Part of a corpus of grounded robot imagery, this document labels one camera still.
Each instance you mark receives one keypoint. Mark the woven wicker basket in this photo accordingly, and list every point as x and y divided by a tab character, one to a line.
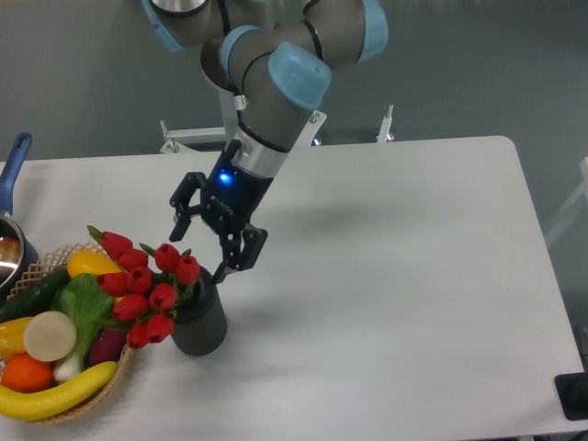
46	264

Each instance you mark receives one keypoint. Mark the green bok choy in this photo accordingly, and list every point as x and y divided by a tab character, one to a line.
84	302

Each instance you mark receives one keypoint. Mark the red tulip bouquet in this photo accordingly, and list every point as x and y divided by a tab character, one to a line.
153	286

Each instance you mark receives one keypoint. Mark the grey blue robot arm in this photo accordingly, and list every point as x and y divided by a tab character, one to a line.
283	74

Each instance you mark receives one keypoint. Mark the purple sweet potato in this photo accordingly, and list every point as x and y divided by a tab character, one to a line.
107	347

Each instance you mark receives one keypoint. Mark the green cucumber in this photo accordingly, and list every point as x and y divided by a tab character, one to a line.
36	297

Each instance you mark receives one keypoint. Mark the yellow squash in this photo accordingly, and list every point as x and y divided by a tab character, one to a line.
90	262

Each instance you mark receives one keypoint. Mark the orange fruit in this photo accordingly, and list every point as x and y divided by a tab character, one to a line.
26	374

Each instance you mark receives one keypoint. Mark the beige round disc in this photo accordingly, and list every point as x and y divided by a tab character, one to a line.
50	336

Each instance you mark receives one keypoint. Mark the yellow banana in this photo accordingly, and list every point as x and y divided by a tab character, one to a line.
47	403

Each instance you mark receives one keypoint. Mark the blue handled saucepan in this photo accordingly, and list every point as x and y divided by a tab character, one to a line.
17	253

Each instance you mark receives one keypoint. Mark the black device at table edge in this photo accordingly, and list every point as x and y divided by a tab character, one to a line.
572	392

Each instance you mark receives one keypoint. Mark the yellow bell pepper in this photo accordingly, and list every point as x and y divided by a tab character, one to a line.
12	337

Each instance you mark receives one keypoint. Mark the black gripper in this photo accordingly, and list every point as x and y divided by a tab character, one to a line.
228	198

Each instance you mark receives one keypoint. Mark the dark grey ribbed vase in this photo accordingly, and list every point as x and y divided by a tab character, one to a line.
201	326

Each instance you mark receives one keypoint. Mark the white frame at right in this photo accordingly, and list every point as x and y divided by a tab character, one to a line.
569	210

